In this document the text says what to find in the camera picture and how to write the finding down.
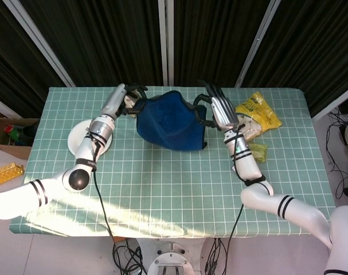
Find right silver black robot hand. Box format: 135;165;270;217
193;79;240;131

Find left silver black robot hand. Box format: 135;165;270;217
100;83;148;119

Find dark blue cloth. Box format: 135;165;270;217
135;90;208;152

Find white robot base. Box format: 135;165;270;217
139;239;212;275

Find brown snack packet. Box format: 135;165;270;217
123;88;145;110

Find yellow dumpling bag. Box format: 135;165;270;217
234;91;283;142

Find green crumpled packet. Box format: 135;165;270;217
248;143;269;163

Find black pleated curtain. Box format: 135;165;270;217
18;0;166;88
0;0;70;118
241;0;348;118
172;0;271;88

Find white round plate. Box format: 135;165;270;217
67;119;114;158

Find green checkered tablecloth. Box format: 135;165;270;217
9;85;343;239

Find cardboard box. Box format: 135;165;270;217
0;117;40;160

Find yellow plastic tray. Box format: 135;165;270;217
0;162;25;188

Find white frame post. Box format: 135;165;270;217
313;82;348;124
158;0;174;87
0;94;19;119
1;0;76;88
235;0;282;88

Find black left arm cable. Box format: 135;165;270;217
86;130;118;244

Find thin black wall cables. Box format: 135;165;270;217
324;110;348;201

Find black floor cable bundle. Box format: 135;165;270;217
205;239;228;275
112;239;148;275

